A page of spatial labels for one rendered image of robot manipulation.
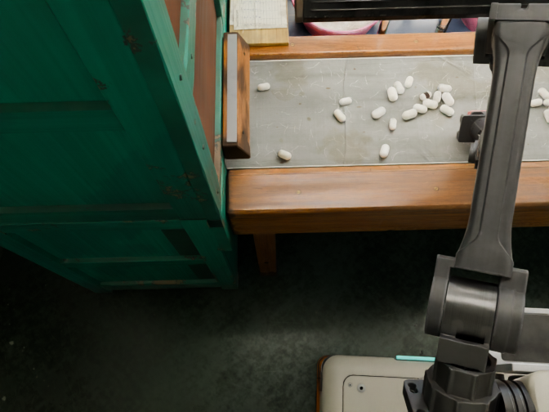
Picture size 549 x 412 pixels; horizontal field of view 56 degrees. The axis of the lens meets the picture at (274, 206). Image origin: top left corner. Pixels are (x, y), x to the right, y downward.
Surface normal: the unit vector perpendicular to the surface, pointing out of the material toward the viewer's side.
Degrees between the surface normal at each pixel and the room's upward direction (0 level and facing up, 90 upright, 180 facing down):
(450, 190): 0
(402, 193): 0
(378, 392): 0
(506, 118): 23
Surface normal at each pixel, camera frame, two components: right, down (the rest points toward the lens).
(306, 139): -0.01, -0.33
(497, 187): -0.35, -0.13
